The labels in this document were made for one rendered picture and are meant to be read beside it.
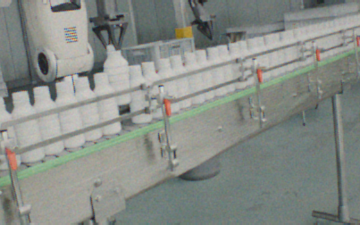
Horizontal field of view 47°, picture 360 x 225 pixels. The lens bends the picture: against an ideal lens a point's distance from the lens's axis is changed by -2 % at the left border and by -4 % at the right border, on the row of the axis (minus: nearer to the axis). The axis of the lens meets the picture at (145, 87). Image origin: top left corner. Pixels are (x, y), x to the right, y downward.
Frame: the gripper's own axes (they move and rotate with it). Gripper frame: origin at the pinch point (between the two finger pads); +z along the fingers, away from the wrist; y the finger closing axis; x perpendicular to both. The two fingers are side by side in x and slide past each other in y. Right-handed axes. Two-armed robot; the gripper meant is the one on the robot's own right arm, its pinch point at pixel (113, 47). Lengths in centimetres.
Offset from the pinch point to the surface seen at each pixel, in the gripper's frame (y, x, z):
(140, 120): 2.6, 3.6, 21.2
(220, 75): 3.3, 40.3, 15.4
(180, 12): -692, 765, -25
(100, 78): 1.9, -7.2, 7.0
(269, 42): 2, 76, 9
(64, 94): 2.0, -18.7, 8.8
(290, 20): -291, 625, 24
